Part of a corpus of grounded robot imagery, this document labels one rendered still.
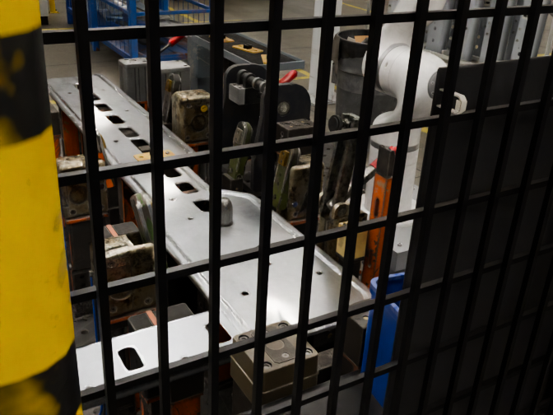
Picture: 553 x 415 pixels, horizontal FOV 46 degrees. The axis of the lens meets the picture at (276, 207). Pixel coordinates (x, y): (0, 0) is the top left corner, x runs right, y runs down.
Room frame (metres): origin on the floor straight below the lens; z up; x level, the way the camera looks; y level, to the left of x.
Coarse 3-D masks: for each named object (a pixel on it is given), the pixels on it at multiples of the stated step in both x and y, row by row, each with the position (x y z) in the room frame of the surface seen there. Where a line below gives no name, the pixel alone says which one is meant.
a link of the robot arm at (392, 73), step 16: (400, 48) 1.51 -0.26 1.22; (384, 64) 1.49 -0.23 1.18; (400, 64) 1.46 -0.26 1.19; (432, 64) 1.42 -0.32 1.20; (384, 80) 1.48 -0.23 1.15; (400, 80) 1.44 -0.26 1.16; (432, 80) 1.41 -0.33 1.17; (400, 96) 1.43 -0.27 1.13; (416, 96) 1.40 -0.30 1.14; (432, 96) 1.41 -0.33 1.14; (400, 112) 1.43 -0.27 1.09; (416, 112) 1.43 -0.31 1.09; (416, 128) 1.47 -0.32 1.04; (384, 144) 1.47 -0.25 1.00; (416, 144) 1.48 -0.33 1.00
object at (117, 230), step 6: (126, 222) 1.01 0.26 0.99; (132, 222) 1.01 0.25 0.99; (108, 228) 0.99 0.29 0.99; (114, 228) 0.99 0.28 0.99; (120, 228) 0.99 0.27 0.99; (126, 228) 0.99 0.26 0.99; (132, 228) 0.99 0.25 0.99; (108, 234) 0.97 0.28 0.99; (114, 234) 0.97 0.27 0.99; (120, 234) 0.97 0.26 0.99
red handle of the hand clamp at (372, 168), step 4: (392, 148) 1.04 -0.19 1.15; (396, 148) 1.04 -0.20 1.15; (376, 160) 1.03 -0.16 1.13; (372, 164) 1.02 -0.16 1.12; (376, 164) 1.02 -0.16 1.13; (368, 168) 1.02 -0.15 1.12; (372, 168) 1.02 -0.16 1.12; (368, 172) 1.01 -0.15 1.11; (372, 172) 1.01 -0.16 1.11; (368, 176) 1.01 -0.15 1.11; (372, 176) 1.01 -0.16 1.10; (364, 180) 1.00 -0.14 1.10; (368, 180) 1.01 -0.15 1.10; (364, 184) 1.00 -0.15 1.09; (348, 192) 0.99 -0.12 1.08; (348, 196) 0.99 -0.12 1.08; (328, 200) 0.99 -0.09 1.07; (328, 204) 0.98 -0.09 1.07; (328, 208) 0.98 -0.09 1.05
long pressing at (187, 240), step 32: (64, 96) 1.69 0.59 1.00; (128, 96) 1.72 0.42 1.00; (128, 160) 1.27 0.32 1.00; (224, 192) 1.13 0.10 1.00; (192, 224) 1.00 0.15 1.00; (256, 224) 1.01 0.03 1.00; (288, 224) 1.01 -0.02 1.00; (192, 256) 0.89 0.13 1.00; (288, 256) 0.91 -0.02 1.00; (320, 256) 0.91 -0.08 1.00; (224, 288) 0.80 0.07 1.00; (256, 288) 0.81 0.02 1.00; (288, 288) 0.81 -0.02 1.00; (320, 288) 0.82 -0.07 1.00; (352, 288) 0.82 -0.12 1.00; (288, 320) 0.73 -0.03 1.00
